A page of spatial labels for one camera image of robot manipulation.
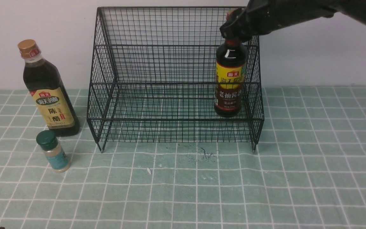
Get small green-capped spice jar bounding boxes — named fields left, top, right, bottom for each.
left=36, top=130, right=70, bottom=173

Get dark vinegar bottle gold cap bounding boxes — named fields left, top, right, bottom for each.
left=17, top=39, right=80, bottom=136

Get green checkered tablecloth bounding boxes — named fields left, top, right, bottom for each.
left=0, top=86, right=366, bottom=229

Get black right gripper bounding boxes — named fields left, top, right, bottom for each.
left=220, top=0, right=285, bottom=42

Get black wire mesh shelf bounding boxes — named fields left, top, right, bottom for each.
left=87, top=6, right=264, bottom=152

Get soy sauce bottle brown cap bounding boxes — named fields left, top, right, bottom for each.
left=214, top=38, right=247, bottom=118

